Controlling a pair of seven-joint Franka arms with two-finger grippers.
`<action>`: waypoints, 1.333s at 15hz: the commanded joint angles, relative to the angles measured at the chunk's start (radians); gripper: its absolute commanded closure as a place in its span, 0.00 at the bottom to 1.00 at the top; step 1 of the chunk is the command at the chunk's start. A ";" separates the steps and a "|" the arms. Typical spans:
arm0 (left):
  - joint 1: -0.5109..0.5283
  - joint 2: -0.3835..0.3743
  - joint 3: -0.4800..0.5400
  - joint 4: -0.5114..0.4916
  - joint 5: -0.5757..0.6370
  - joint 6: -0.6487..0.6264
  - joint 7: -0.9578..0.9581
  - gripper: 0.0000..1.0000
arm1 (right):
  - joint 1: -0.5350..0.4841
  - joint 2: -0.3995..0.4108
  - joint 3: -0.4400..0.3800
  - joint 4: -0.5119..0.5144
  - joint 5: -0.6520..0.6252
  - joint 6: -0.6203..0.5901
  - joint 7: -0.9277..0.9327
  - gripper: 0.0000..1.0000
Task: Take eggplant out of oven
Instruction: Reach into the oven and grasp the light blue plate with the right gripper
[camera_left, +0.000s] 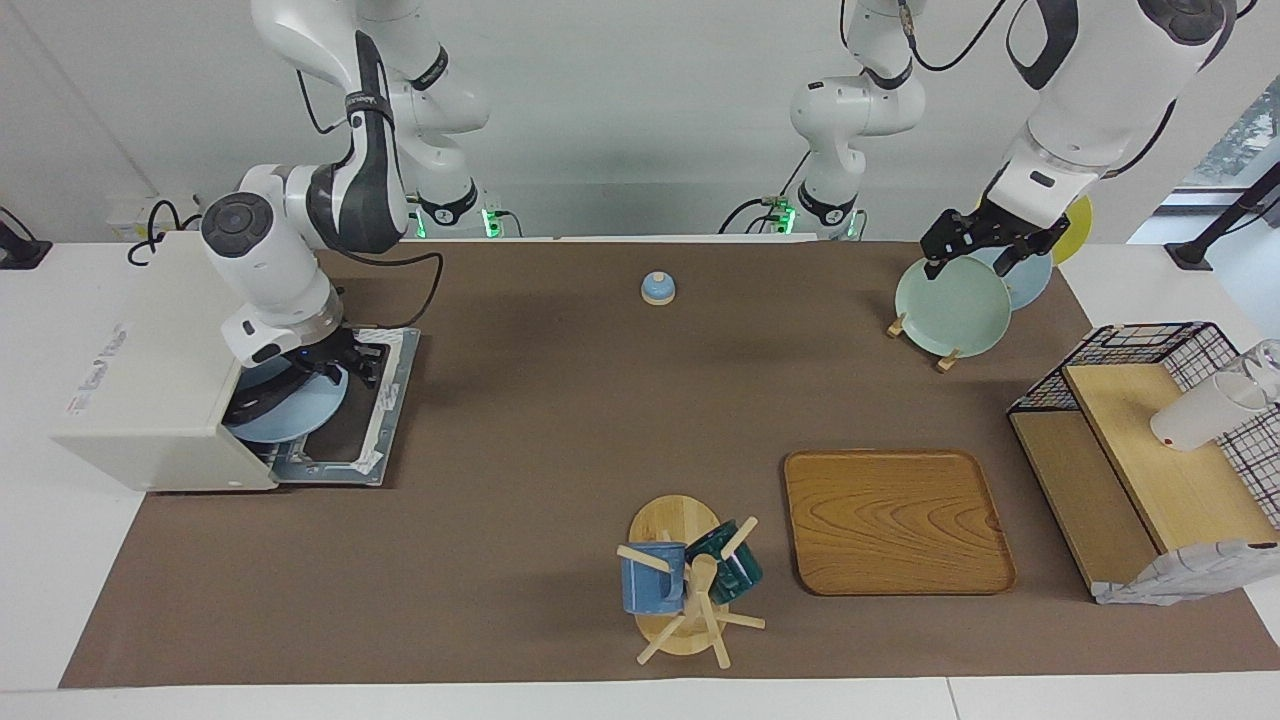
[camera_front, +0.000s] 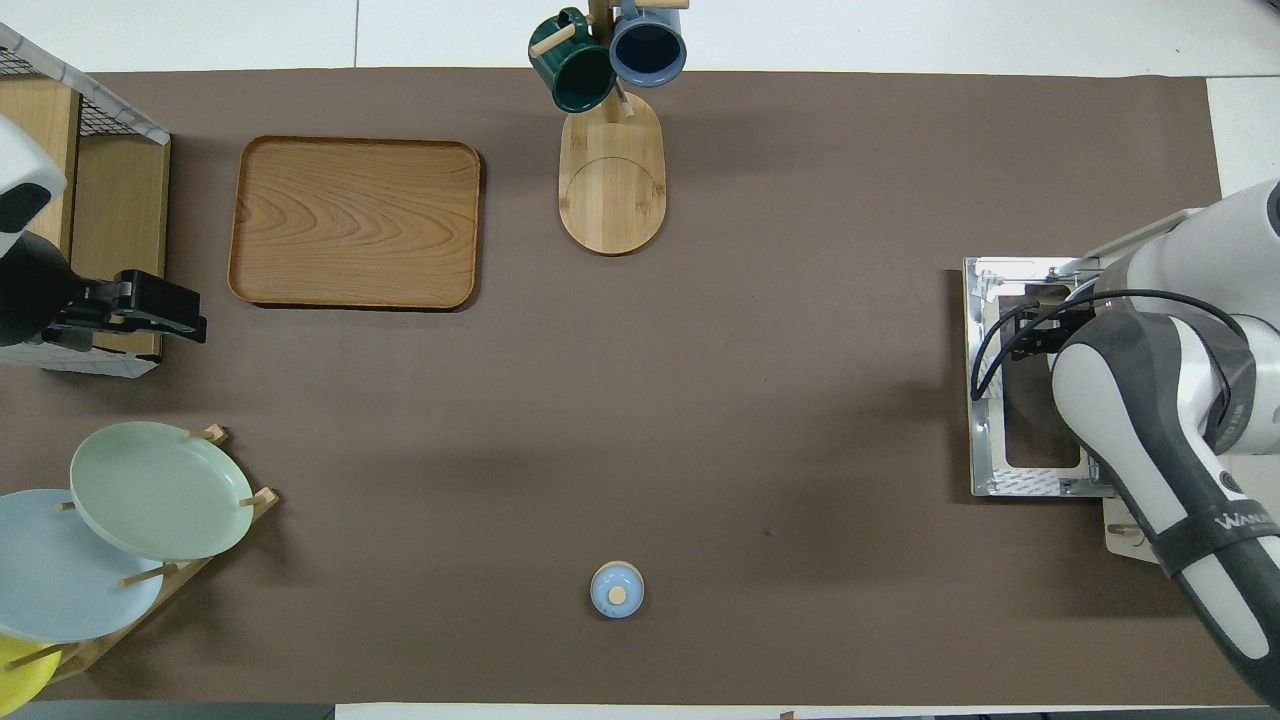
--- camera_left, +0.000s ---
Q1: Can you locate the brown table mat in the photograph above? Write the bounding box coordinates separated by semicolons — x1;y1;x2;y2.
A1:
60;240;1280;689

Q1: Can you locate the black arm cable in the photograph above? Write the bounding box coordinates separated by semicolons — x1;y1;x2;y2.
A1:
898;0;1261;73
295;70;446;333

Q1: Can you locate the black clamp base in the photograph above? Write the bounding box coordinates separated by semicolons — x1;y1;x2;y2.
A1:
0;205;53;271

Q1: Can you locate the black wire basket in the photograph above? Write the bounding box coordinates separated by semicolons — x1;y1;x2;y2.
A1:
1007;322;1280;531

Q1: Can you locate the yellow plate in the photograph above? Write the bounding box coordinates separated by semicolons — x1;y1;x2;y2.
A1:
1050;195;1094;266

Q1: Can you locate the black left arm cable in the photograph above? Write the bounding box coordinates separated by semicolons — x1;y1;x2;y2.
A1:
898;0;1261;73

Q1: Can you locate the white toaster oven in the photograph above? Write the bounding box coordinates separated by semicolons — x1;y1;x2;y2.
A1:
52;232;283;493

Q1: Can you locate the wooden mug tree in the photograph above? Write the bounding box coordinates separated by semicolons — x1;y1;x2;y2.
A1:
616;494;767;670

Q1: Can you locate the clear glass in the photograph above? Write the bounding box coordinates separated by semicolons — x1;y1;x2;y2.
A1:
1225;338;1280;406

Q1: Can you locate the glass oven door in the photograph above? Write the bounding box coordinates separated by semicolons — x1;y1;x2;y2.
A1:
268;328;421;488

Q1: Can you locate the white cup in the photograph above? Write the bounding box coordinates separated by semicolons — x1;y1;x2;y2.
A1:
1150;372;1269;453

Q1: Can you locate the light blue plate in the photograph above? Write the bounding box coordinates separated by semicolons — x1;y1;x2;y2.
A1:
225;358;351;444

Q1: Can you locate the wooden tray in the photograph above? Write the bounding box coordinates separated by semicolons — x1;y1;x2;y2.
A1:
782;449;1018;597

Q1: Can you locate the wooden stepped shelf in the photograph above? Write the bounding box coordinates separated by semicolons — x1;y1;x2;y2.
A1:
1008;363;1280;601

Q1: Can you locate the green plate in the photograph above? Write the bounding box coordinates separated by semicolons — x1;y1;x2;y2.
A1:
894;254;1013;359

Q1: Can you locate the black stand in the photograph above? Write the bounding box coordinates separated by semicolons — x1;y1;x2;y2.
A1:
1165;160;1280;271

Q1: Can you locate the dark green mug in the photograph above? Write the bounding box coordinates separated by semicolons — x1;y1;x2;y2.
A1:
685;520;764;605

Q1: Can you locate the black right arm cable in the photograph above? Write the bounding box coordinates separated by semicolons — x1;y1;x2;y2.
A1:
295;70;446;333

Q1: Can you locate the blue plate in rack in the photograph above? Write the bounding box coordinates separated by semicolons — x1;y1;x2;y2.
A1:
970;245;1054;311

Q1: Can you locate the blue mug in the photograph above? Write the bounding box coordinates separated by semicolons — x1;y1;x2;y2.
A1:
620;542;687;615

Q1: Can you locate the grey white cloth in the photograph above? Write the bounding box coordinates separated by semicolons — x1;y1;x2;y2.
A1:
1092;540;1280;607

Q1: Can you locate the dark purple eggplant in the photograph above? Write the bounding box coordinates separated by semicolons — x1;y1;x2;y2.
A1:
225;368;336;426

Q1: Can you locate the black base cable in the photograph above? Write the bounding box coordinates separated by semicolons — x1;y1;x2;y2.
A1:
718;150;813;236
405;195;523;241

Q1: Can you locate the wooden plate rack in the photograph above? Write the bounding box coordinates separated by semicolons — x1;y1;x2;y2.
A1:
886;313;961;373

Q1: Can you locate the black oven power cord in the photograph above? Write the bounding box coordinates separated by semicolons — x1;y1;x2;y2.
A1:
127;198;208;267

